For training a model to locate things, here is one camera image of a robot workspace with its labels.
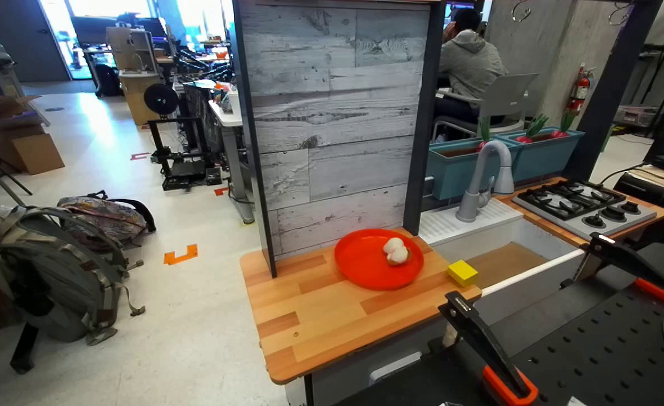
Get grey office chair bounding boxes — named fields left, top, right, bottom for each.
left=432, top=73, right=540, bottom=142

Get black clamp orange grips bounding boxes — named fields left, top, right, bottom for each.
left=560, top=232, right=664, bottom=304
left=438, top=290, right=540, bottom=406

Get stack of cardboard boxes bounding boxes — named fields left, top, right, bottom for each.
left=0, top=94, right=66, bottom=176

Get white toy mushroom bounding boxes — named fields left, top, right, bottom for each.
left=382, top=237, right=412, bottom=267

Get red fire extinguisher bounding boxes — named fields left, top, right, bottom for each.
left=566, top=63, right=596, bottom=117

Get toy stove cooktop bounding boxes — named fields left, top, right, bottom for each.
left=512, top=179, right=658, bottom=241

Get patterned backpack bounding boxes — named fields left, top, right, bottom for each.
left=56, top=190, right=157, bottom=250

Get grey backpack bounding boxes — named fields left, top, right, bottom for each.
left=0, top=204, right=147, bottom=346

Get white door handle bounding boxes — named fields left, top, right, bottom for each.
left=368, top=351, right=423, bottom=386

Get toy kitchen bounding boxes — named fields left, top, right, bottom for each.
left=232, top=0, right=664, bottom=406

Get grey toy tap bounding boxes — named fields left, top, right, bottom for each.
left=455, top=140, right=516, bottom=223

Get yellow block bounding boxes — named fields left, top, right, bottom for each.
left=446, top=259, right=479, bottom=288

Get person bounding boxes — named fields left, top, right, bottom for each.
left=433, top=7, right=509, bottom=126

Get white desk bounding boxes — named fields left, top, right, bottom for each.
left=207, top=96, right=256, bottom=225

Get black cable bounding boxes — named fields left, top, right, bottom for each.
left=599, top=160, right=664, bottom=189

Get white toy sink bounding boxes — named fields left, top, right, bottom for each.
left=419, top=197, right=587, bottom=325

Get black 3d printer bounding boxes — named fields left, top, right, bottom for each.
left=143, top=83, right=223, bottom=192

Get teal planter box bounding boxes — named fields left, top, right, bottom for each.
left=495, top=126, right=586, bottom=183
left=426, top=138, right=522, bottom=201

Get red plate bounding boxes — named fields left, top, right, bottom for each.
left=334, top=228, right=424, bottom=291

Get beige cabinet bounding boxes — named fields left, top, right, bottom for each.
left=105, top=27, right=162, bottom=126

